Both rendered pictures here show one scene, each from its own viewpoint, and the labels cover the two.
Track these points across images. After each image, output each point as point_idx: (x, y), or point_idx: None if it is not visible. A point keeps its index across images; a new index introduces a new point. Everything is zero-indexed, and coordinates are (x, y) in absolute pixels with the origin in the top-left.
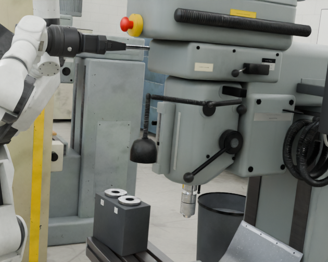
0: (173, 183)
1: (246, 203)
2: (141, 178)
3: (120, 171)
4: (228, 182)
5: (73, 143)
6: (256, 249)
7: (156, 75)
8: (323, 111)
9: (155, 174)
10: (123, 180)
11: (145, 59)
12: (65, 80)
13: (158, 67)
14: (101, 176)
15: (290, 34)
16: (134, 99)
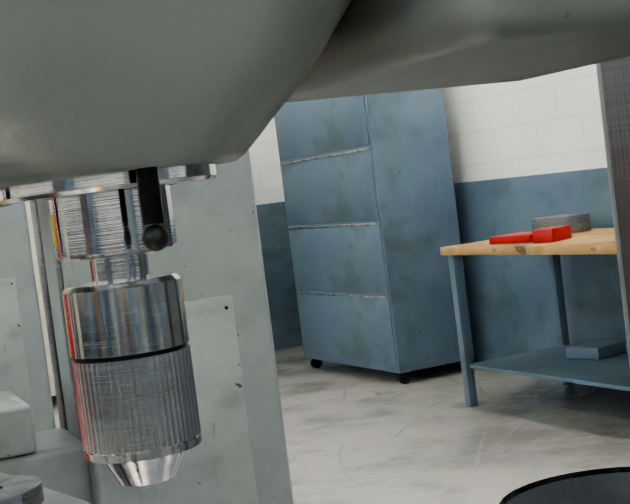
0: (449, 498)
1: None
2: (347, 501)
3: (230, 474)
4: (625, 461)
5: (63, 411)
6: None
7: (354, 200)
8: None
9: (391, 481)
10: (246, 503)
11: (315, 164)
12: None
13: None
14: (166, 501)
15: None
16: (228, 217)
